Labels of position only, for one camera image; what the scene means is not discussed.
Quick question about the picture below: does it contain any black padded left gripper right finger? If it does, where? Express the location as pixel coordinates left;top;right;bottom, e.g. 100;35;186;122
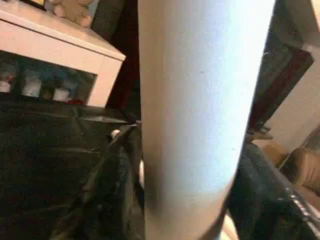
225;143;320;240

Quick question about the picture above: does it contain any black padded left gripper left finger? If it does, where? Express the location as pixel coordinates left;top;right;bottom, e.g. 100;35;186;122
49;146;149;240

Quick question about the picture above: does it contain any white plastic table leg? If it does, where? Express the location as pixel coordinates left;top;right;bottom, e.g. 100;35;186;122
136;0;277;240

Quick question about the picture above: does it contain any brown cardboard box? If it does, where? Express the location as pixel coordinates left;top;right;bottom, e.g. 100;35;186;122
259;138;320;198

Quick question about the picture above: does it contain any black work mat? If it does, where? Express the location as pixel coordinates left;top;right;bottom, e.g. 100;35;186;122
0;102;151;240

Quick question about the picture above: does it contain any small white cup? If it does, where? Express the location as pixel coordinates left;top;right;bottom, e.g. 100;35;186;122
21;78;43;98
53;87;68;101

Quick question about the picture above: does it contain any dark maroon panel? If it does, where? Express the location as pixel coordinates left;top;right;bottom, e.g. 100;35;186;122
249;0;315;132

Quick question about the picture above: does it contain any white cabinet with glass doors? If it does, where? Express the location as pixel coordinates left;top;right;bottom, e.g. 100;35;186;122
0;0;127;109

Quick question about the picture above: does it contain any dark picture frame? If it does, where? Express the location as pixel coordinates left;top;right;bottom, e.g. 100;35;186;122
19;0;49;12

